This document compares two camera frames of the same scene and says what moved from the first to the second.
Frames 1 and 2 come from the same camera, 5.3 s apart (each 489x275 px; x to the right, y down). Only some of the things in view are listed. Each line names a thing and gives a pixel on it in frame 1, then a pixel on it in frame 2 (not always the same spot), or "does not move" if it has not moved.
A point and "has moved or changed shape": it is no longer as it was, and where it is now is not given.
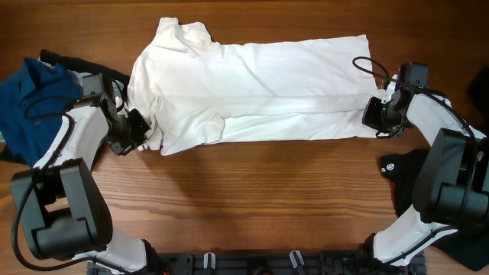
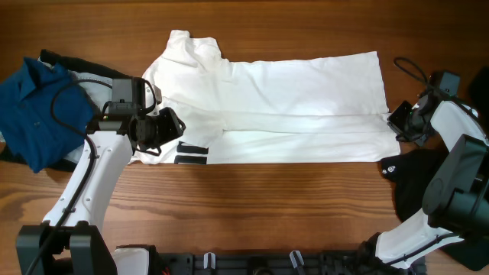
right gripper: (371, 114) → (398, 119)
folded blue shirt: (33, 101) does not move
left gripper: (144, 128) → (174, 129)
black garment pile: (470, 246) does not move
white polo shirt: (192, 90) has moved or changed shape
